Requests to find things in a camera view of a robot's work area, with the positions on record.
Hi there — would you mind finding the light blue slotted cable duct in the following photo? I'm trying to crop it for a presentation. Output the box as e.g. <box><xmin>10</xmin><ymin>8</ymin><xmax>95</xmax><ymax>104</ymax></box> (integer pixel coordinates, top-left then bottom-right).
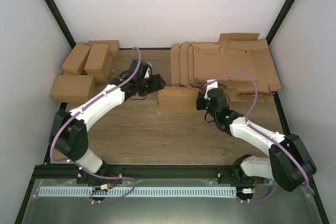
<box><xmin>38</xmin><ymin>186</ymin><xmax>237</xmax><ymax>198</ymax></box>

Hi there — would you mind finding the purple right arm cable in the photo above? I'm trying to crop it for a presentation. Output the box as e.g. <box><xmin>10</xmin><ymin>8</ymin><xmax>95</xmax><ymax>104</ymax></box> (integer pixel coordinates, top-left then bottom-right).
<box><xmin>215</xmin><ymin>71</ymin><xmax>310</xmax><ymax>204</ymax></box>

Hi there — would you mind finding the stack of flat cardboard blanks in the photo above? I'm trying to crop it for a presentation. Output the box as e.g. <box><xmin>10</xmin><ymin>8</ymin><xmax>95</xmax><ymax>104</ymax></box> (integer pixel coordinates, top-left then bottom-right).
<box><xmin>170</xmin><ymin>33</ymin><xmax>282</xmax><ymax>102</ymax></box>

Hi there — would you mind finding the black aluminium frame rail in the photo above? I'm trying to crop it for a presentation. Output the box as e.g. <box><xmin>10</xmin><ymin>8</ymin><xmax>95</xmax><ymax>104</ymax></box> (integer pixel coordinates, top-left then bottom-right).
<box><xmin>32</xmin><ymin>164</ymin><xmax>254</xmax><ymax>185</ymax></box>

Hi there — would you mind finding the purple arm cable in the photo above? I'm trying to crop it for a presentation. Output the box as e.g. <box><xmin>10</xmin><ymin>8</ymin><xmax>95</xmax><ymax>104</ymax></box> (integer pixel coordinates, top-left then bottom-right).
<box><xmin>215</xmin><ymin>71</ymin><xmax>310</xmax><ymax>204</ymax></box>
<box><xmin>49</xmin><ymin>47</ymin><xmax>144</xmax><ymax>204</ymax></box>

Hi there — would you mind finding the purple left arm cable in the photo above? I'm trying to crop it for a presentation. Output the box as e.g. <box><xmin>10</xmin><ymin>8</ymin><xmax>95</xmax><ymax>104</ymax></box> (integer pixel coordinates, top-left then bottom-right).
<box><xmin>49</xmin><ymin>47</ymin><xmax>144</xmax><ymax>204</ymax></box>

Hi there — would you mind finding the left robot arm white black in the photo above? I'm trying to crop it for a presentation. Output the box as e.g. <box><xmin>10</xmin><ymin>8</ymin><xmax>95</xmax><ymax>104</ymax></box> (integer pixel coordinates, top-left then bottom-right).
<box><xmin>49</xmin><ymin>60</ymin><xmax>166</xmax><ymax>184</ymax></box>

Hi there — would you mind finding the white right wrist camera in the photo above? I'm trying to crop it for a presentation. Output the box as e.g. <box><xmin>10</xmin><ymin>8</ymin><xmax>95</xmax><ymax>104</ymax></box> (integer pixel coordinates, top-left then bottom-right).
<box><xmin>203</xmin><ymin>79</ymin><xmax>218</xmax><ymax>100</ymax></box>

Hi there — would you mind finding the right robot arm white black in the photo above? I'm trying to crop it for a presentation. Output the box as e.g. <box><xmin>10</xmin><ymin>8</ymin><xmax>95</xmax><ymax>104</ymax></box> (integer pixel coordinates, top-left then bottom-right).
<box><xmin>196</xmin><ymin>88</ymin><xmax>317</xmax><ymax>191</ymax></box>

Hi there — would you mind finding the folded cardboard box front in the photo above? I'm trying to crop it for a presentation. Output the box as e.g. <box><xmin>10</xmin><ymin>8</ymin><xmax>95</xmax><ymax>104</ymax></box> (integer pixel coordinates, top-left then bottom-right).
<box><xmin>50</xmin><ymin>74</ymin><xmax>96</xmax><ymax>103</ymax></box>

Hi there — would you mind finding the cardboard box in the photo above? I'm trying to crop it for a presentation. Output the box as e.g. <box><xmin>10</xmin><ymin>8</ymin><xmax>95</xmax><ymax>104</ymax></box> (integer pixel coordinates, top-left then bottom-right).
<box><xmin>93</xmin><ymin>52</ymin><xmax>112</xmax><ymax>82</ymax></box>
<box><xmin>88</xmin><ymin>40</ymin><xmax>120</xmax><ymax>58</ymax></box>
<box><xmin>157</xmin><ymin>87</ymin><xmax>199</xmax><ymax>111</ymax></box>
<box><xmin>50</xmin><ymin>74</ymin><xmax>96</xmax><ymax>103</ymax></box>
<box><xmin>61</xmin><ymin>44</ymin><xmax>91</xmax><ymax>75</ymax></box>
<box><xmin>84</xmin><ymin>43</ymin><xmax>109</xmax><ymax>76</ymax></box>

